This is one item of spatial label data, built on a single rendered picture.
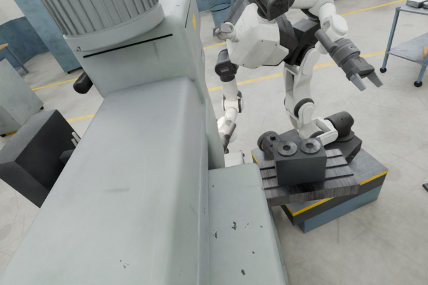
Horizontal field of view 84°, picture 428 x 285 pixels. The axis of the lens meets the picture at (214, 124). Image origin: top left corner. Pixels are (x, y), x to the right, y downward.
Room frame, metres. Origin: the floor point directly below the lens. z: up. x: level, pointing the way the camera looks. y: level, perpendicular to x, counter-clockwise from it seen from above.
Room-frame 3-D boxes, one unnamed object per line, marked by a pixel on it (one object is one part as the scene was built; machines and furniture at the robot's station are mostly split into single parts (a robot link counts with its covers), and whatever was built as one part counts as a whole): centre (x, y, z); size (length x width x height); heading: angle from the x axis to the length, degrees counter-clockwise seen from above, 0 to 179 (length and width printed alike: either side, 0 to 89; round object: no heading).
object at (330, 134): (1.20, -0.72, 0.68); 0.21 x 0.20 x 0.13; 98
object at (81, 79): (0.77, 0.24, 1.79); 0.45 x 0.04 x 0.04; 171
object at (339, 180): (0.78, 0.03, 0.93); 1.24 x 0.23 x 0.08; 81
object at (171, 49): (0.77, 0.09, 1.81); 0.47 x 0.26 x 0.16; 171
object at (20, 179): (0.54, 0.47, 1.62); 0.20 x 0.09 x 0.21; 171
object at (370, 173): (1.20, -0.68, 0.20); 0.78 x 0.68 x 0.40; 98
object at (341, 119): (1.20, -0.69, 0.59); 0.64 x 0.52 x 0.33; 98
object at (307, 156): (0.71, -0.34, 1.07); 0.22 x 0.12 x 0.20; 75
